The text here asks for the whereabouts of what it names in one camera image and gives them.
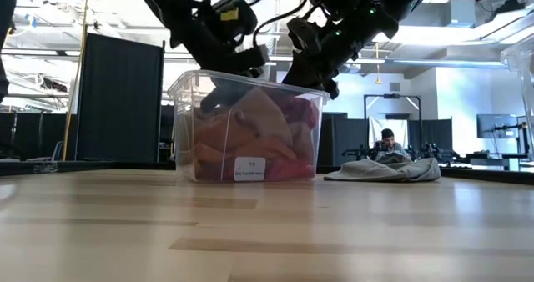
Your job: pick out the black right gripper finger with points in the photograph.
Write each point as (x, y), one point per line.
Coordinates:
(330, 88)
(300, 77)

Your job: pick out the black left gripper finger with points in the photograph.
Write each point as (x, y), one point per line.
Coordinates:
(217, 96)
(241, 90)

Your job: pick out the beige tan towel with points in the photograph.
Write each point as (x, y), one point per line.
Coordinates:
(263, 115)

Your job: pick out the clear plastic bin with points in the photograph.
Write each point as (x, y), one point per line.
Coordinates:
(183, 107)
(523, 56)

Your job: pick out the clothes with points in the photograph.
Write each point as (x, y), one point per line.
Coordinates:
(217, 140)

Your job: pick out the mauve pink towel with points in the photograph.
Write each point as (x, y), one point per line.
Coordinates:
(302, 142)

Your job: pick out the pale grey towel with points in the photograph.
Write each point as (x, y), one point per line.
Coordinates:
(384, 171)

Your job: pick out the yellow tag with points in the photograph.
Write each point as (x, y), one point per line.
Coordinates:
(229, 14)

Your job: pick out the yellow hanging pendant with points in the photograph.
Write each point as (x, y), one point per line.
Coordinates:
(378, 82)

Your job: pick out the black partition panels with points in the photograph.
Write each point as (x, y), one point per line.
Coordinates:
(350, 136)

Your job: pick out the background black robot arms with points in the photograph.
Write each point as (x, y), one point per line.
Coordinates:
(359, 152)

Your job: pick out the white hanging sheet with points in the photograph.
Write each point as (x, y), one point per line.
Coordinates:
(400, 127)

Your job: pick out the person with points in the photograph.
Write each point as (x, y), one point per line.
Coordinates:
(390, 142)

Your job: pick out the black curtain panel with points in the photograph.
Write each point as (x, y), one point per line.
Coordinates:
(121, 98)

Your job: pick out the computer monitor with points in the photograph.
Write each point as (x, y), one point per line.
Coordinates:
(492, 125)

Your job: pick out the background dark table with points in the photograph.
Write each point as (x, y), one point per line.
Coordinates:
(488, 159)

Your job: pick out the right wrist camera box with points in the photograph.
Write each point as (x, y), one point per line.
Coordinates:
(304, 33)

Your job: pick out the black frame stand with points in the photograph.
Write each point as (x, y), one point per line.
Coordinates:
(392, 96)

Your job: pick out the grey rectangular ceiling duct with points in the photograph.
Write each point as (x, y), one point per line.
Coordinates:
(450, 13)

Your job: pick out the black table frame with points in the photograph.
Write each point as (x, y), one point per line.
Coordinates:
(104, 167)

